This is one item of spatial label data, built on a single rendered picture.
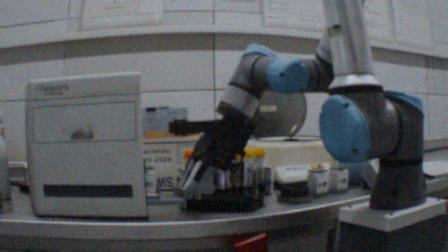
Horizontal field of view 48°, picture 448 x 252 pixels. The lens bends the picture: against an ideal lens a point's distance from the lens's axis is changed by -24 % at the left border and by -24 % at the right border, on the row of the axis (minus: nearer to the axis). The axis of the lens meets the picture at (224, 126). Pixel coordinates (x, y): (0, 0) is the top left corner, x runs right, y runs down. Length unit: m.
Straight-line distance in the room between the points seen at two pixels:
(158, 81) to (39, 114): 0.80
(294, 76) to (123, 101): 0.34
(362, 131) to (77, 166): 0.57
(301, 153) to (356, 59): 0.71
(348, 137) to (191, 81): 1.02
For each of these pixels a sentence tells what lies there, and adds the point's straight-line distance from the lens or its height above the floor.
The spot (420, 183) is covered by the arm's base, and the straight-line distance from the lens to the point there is 1.15.
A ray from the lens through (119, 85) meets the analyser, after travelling 1.23.
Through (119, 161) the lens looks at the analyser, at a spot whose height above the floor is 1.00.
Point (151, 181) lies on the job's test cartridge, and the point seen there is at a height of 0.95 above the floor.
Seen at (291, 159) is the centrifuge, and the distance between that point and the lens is 1.70.
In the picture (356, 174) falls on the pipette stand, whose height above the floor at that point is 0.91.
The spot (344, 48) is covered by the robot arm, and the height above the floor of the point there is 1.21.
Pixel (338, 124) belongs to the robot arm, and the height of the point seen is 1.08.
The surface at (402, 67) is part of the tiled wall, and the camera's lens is 2.44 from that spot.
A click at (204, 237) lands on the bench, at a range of 1.28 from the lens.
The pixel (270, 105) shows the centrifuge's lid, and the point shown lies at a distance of 2.01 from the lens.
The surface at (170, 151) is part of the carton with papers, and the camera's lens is 1.58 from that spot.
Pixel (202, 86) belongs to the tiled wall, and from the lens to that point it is 1.97.
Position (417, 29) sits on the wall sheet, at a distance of 2.54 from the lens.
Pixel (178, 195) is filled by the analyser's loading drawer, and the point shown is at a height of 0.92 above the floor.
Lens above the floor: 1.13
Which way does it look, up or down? 3 degrees down
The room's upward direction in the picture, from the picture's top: 1 degrees counter-clockwise
